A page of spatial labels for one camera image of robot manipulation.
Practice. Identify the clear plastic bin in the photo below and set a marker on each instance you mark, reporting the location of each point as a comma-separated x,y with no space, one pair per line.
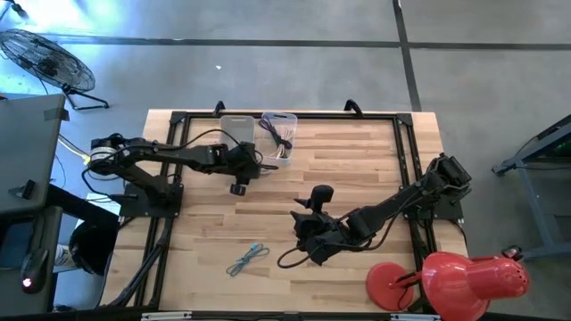
267,157

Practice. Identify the dark grey desk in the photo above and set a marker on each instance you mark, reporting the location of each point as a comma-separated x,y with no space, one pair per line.
11,294

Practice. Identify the red desk lamp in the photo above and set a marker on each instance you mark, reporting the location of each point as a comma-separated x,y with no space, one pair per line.
459,285

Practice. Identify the black tape strip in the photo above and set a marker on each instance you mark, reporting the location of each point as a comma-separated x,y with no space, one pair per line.
55,114

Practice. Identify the white bracket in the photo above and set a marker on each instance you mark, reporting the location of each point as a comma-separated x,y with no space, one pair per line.
415,317
167,315

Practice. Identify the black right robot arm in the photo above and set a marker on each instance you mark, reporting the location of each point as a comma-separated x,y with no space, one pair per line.
383,214

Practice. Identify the white blue-printed item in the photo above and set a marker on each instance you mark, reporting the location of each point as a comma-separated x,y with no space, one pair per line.
64,257

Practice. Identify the grey metal cart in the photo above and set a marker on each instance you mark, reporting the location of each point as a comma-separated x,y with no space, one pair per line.
531,191

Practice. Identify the black aluminium table frame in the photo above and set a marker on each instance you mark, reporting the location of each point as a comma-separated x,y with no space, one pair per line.
205,116

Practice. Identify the small black clip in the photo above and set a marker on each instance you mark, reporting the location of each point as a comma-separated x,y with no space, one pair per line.
27,189

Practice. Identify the black stand leg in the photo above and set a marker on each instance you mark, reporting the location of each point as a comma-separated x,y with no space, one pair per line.
19,10

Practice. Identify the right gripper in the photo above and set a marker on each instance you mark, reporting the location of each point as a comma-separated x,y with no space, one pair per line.
321,232

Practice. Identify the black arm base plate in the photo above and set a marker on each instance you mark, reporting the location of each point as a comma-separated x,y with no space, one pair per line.
455,213
134,208

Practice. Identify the white plastic bin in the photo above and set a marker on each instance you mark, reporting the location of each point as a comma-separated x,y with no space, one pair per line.
236,129

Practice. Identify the black round stool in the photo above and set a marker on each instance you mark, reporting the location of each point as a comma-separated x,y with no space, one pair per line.
91,247

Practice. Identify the black computer mouse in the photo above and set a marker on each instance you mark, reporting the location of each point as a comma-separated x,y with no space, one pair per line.
33,272

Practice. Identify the black floor fan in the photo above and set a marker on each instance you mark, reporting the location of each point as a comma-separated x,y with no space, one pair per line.
47,62

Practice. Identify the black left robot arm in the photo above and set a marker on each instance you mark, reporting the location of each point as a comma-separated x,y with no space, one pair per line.
178,153

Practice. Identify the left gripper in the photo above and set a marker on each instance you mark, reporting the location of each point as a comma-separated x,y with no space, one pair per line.
243,162

